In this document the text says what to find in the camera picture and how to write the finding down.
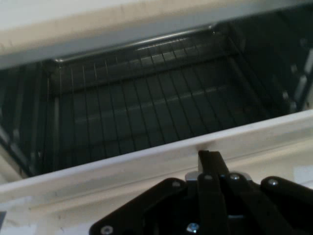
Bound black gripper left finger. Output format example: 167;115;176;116
89;150;231;235

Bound cream toaster oven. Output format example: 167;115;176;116
0;0;313;187

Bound wire oven rack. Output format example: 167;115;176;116
41;24;272;165

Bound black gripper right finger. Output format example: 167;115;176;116
209;151;313;235

